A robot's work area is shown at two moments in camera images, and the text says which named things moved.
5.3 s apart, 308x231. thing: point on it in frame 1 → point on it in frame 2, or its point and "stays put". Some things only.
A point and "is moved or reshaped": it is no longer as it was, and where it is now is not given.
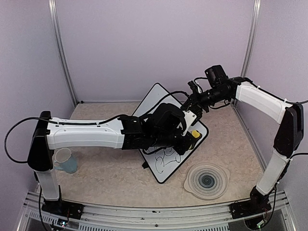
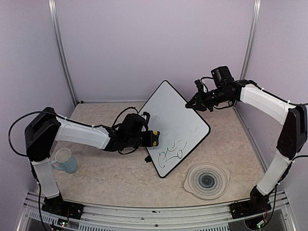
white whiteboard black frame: x=162 y=161 is moved or reshaped
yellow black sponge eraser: x=196 y=134 is moved or reshaped
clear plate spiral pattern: x=207 y=180 stays put
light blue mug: x=64 y=160 stays put
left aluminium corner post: x=55 y=21 stays put
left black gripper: x=181 y=149 → x=149 y=142
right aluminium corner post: x=251 y=38 stays put
